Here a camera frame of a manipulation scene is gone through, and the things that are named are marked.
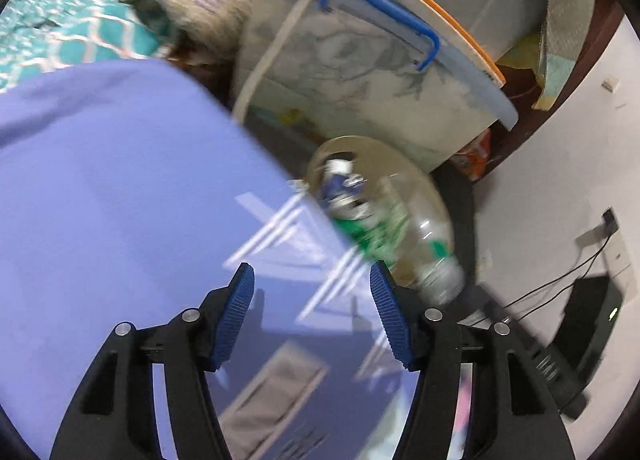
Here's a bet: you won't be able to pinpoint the white cable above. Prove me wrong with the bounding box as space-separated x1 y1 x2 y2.
232 0 386 125

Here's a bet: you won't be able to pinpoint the green beige checkered cloth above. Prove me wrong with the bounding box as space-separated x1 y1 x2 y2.
495 0 598 110

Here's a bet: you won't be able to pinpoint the white wall socket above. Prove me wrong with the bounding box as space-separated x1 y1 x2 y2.
575 227 632 273

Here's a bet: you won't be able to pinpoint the black cable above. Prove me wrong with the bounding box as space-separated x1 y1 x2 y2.
510 260 601 323
500 232 612 308

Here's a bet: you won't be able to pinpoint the teal patterned quilt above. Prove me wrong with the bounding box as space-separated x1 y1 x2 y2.
0 0 173 95

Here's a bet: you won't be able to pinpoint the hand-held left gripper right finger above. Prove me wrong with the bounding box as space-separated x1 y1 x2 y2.
369 261 576 460

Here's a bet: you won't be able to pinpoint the clear plastic bottle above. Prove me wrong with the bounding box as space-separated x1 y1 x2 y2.
372 175 468 308

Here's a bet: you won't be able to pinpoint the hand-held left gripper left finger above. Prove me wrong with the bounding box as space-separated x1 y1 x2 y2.
50 262 256 460

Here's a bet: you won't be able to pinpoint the storage box with blue handle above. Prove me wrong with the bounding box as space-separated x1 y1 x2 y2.
232 0 519 173

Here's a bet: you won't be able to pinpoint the crushed green can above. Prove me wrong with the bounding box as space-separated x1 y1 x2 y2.
335 210 416 261

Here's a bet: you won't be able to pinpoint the tan plastic bin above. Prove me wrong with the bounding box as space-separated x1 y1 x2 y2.
305 136 456 291

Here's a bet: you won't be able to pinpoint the orange snack bag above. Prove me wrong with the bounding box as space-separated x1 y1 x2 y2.
450 129 493 179

